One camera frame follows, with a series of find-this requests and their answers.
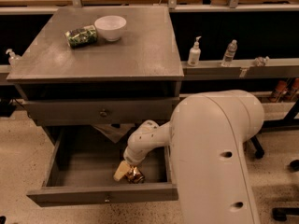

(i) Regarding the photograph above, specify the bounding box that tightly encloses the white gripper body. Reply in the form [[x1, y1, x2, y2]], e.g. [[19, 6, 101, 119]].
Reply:
[[123, 120, 159, 166]]

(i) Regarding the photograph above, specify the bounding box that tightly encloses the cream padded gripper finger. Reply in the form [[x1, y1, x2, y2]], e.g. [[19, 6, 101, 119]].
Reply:
[[113, 161, 131, 181]]

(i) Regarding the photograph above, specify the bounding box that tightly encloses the crushed orange soda can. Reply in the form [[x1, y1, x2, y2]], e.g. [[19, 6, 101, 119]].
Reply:
[[125, 167, 145, 184]]

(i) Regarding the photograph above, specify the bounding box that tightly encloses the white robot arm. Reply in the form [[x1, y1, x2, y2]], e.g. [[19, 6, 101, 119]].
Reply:
[[114, 90, 264, 224]]

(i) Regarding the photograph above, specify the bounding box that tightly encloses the white paper under drawer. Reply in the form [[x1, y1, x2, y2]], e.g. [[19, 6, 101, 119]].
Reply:
[[93, 123, 135, 143]]

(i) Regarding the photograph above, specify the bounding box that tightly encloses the open grey middle drawer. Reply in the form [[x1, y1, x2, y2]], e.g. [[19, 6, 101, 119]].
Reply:
[[27, 126, 178, 207]]

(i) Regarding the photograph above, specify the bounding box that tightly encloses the grey wooden drawer cabinet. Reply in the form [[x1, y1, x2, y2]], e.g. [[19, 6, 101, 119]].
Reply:
[[7, 5, 185, 147]]

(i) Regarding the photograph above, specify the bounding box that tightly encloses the closed grey top drawer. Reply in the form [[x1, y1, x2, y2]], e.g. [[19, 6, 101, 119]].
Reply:
[[23, 98, 179, 126]]

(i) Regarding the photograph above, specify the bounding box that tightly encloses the green patterned can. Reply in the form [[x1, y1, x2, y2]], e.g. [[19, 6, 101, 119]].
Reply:
[[64, 25, 97, 49]]

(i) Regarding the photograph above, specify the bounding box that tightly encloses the white pump lotion bottle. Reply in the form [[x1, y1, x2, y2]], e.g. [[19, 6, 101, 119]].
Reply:
[[187, 36, 201, 66]]

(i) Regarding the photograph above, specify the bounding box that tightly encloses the white ceramic bowl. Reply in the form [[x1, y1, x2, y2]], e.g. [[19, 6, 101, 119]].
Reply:
[[94, 15, 127, 42]]

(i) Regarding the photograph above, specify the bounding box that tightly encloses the black metal stand leg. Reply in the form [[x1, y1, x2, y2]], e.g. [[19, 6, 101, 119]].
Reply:
[[250, 136, 264, 159]]

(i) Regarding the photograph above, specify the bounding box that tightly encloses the crumpled clear plastic wrapper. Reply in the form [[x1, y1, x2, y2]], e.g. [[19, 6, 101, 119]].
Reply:
[[253, 56, 270, 66]]

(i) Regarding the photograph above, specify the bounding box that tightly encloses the small clear pump bottle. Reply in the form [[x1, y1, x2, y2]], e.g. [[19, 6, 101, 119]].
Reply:
[[6, 49, 21, 66]]

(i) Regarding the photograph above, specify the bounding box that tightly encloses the black chair caster base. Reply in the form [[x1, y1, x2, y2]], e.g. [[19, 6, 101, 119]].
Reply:
[[272, 207, 299, 221]]

